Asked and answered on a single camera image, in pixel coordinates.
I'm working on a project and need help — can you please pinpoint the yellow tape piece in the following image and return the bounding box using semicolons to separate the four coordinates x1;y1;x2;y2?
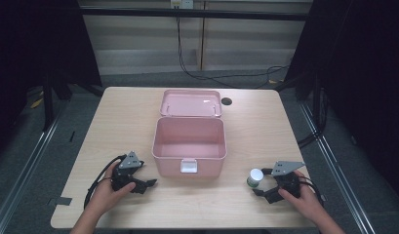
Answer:
29;97;45;110

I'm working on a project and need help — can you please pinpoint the metal floor rail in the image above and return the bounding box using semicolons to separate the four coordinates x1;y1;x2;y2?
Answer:
0;106;66;234
298;100;379;234

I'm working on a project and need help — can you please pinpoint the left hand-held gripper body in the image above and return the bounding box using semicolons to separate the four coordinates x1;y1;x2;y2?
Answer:
110;150;144;193

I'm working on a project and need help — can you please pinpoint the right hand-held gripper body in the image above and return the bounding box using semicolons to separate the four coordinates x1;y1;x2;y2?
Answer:
270;160;306;200

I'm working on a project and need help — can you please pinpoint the black horizontal metal bar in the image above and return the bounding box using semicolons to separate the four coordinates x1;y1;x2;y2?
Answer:
79;7;314;22

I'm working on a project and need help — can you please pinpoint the grey tape strip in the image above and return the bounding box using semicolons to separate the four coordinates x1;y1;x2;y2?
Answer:
46;196;73;208

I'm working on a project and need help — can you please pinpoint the white wall outlet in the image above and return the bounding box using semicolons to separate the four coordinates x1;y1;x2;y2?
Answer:
170;0;195;10

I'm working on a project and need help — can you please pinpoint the black wall cable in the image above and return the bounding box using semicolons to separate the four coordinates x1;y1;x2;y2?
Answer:
176;16;291;90

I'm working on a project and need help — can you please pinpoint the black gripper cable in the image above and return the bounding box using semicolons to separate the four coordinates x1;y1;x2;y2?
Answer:
298;176;326;208
83;154;128;210

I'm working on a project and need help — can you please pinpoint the black floor cable bundle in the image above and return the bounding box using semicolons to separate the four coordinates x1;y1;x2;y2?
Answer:
296;87;330;150

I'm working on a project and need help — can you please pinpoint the person's right hand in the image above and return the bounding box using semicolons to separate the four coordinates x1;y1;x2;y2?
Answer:
277;170;324;224

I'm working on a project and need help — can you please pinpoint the black metal stand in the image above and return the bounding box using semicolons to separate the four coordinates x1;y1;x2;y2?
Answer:
41;72;56;133
311;73;322;134

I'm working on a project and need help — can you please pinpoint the black curtain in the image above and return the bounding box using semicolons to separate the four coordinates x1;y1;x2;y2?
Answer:
284;0;399;206
0;0;103;164

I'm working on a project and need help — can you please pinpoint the person's left hand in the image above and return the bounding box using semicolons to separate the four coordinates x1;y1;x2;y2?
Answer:
88;161;137;216

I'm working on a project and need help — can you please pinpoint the white-capped small green bottle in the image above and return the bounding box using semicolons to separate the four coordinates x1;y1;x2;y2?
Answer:
246;167;265;190

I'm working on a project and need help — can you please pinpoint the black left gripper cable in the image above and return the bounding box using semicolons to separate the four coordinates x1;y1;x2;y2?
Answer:
83;154;128;210

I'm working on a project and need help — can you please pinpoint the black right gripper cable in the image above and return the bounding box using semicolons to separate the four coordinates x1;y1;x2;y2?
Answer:
298;176;326;208

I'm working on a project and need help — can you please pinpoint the pink plastic storage box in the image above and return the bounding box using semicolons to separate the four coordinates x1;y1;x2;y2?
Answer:
150;89;228;179

